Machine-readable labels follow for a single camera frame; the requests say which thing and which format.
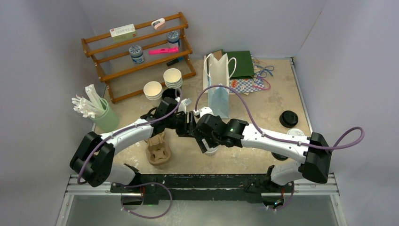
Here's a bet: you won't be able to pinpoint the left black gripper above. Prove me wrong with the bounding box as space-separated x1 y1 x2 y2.
165 111 196 137

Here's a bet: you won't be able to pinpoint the single white paper cup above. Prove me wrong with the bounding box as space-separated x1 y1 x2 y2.
205 146 219 156

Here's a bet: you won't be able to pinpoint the white cup stack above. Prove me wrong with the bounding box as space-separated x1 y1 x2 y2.
143 81 163 100
163 68 183 89

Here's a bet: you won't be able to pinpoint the light blue paper bag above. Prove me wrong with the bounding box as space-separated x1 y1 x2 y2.
204 53 237 120

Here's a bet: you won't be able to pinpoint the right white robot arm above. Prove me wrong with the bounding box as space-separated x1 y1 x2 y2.
193 113 332 192

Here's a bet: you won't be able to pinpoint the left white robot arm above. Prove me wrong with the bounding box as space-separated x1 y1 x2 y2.
70 97 190 193

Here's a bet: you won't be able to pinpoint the black paper cup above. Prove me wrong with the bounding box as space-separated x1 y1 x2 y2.
161 88 180 99

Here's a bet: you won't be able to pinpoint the brown pulp cup carrier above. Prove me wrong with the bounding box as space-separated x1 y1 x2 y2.
145 132 172 167

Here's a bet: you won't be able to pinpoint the checkered patterned paper bag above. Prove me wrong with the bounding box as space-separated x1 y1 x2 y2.
229 77 271 93

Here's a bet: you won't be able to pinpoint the black blue marker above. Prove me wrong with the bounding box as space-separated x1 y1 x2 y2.
166 56 184 67

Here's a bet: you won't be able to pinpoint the green straw holder cup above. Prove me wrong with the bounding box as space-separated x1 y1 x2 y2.
91 98 120 132

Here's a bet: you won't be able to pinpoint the pink marker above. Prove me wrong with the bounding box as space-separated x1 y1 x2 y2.
148 47 179 55

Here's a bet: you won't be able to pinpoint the wooden shelf rack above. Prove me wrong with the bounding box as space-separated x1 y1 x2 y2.
81 12 196 103

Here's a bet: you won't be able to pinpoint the left blue white jar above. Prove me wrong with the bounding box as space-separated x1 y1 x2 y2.
129 45 145 64

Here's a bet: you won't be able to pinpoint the blue white jar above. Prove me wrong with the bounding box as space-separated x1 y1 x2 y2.
129 45 145 64
167 31 180 48

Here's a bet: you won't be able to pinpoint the green paper bag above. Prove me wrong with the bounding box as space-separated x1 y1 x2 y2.
225 50 255 80

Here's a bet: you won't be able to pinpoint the white wrapped straws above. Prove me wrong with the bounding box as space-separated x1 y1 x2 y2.
71 84 105 119

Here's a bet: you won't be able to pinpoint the black cup lid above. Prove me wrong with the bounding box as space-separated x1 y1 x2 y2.
272 153 288 161
279 110 299 128

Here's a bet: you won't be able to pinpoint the right blue white jar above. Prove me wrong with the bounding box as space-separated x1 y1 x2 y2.
167 31 180 48

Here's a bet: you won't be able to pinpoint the pink white stapler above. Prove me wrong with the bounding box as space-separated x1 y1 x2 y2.
151 18 166 31

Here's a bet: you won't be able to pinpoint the white green box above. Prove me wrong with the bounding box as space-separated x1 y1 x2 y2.
110 24 137 43

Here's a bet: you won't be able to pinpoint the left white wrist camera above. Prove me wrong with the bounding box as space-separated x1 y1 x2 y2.
177 98 192 113

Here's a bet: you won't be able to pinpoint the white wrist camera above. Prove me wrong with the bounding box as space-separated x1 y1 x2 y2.
193 107 214 118
177 98 192 113

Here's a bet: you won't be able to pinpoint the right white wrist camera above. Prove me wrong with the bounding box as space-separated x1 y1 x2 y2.
193 107 214 118

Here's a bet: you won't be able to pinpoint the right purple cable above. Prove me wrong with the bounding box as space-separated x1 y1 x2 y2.
193 84 365 213

